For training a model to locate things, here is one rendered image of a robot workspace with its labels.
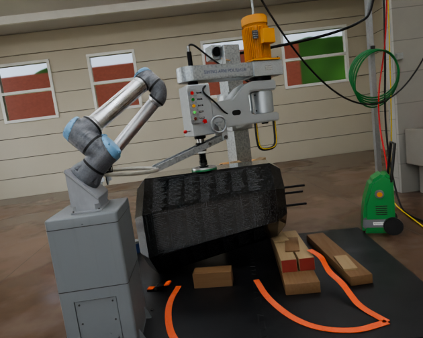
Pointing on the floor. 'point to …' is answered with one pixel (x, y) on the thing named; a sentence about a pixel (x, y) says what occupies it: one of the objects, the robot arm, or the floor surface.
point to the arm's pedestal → (98, 272)
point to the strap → (293, 314)
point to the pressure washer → (381, 201)
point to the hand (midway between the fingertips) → (104, 184)
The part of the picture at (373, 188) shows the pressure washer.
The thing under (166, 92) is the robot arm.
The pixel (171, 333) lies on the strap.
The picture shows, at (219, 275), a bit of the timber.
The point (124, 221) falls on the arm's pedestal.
